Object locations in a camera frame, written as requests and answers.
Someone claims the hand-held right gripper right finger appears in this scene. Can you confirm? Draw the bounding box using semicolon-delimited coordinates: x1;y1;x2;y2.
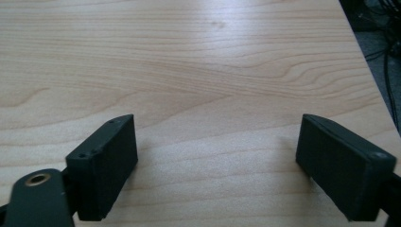
295;113;397;222

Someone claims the dark equipment on floor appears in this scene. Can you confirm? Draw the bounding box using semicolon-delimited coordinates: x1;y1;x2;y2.
339;0;401;58

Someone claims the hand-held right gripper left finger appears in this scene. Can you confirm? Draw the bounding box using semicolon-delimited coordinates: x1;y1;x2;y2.
65;113;139;222

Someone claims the black cable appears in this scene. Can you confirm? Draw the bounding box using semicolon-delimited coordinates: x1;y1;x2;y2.
364;44;401;133

